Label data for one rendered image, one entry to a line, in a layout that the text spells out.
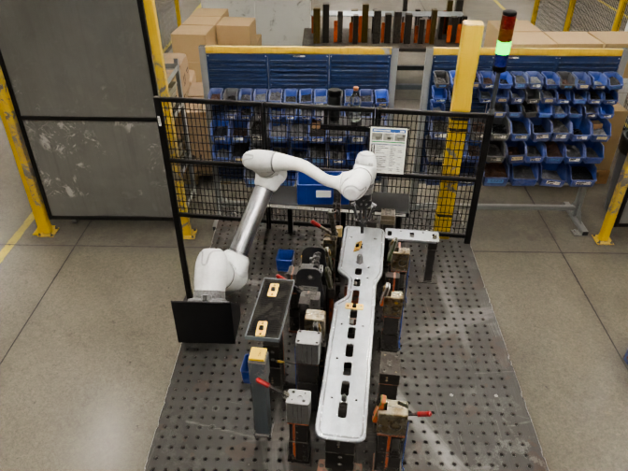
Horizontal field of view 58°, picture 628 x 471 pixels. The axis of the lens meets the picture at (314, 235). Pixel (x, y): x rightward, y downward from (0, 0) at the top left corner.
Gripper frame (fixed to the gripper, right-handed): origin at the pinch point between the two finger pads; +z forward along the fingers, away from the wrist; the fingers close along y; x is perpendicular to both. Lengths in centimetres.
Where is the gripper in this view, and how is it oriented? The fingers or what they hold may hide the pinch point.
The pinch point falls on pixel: (362, 225)
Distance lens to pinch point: 291.4
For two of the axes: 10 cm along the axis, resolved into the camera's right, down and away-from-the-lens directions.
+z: 0.0, 8.2, 5.7
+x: 1.3, -5.7, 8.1
